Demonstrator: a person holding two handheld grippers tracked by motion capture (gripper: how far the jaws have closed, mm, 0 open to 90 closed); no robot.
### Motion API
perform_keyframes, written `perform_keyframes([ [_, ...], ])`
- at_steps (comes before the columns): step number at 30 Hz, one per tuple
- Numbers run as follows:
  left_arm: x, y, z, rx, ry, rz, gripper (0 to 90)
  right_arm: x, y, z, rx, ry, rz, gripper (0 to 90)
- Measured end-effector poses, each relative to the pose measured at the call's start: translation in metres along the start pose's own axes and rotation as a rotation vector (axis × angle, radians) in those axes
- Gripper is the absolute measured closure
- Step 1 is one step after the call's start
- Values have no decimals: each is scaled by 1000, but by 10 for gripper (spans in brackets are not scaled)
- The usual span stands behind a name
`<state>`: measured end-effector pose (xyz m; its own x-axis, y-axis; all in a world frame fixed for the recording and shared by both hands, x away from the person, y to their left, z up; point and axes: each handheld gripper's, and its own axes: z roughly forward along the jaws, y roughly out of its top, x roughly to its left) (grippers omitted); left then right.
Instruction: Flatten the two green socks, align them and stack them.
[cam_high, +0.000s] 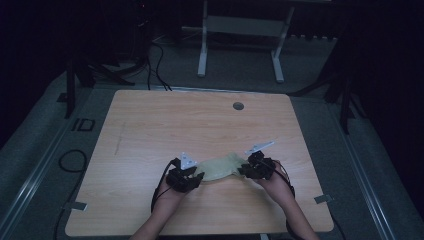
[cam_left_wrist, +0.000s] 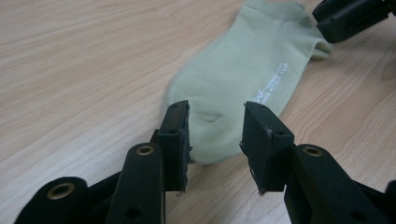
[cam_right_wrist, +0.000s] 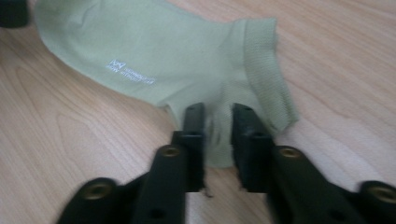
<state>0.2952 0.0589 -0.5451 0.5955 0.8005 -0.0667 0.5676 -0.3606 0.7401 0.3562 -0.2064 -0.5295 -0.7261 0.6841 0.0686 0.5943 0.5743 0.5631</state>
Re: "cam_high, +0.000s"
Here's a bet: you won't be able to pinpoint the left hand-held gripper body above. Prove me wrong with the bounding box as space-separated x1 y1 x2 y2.
165 152 201 194

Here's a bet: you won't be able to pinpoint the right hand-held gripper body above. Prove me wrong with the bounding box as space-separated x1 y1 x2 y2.
244 140 278 181

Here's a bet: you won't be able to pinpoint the person's left hand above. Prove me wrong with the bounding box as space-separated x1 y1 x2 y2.
156 181 188 208

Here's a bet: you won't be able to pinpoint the person's right hand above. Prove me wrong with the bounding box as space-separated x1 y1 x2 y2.
253 168 296 205

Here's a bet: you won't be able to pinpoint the grey tape piece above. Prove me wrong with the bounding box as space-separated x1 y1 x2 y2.
65 201 89 212
313 194 334 205

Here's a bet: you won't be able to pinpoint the black stand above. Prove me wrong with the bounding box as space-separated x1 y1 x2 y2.
289 33 368 135
56 0 149 120

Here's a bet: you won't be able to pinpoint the white metal stand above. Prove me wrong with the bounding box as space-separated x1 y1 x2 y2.
181 0 296 84

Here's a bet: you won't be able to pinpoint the right hand-held gripper cable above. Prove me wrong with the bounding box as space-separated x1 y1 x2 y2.
272 160 301 240

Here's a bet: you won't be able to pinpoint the hand-held gripper cable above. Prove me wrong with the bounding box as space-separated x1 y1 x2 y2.
150 158 178 214
272 160 301 240

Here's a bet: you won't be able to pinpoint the left hand-held gripper cable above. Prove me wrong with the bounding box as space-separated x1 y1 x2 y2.
150 158 178 214

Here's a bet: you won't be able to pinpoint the metal floor rail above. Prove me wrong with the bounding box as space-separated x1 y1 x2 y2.
0 124 74 231
326 101 398 240

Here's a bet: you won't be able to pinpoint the black cables on floor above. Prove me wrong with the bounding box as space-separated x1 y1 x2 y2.
145 40 173 92

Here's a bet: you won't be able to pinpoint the black floor cable loop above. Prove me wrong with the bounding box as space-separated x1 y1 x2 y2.
53 148 89 240

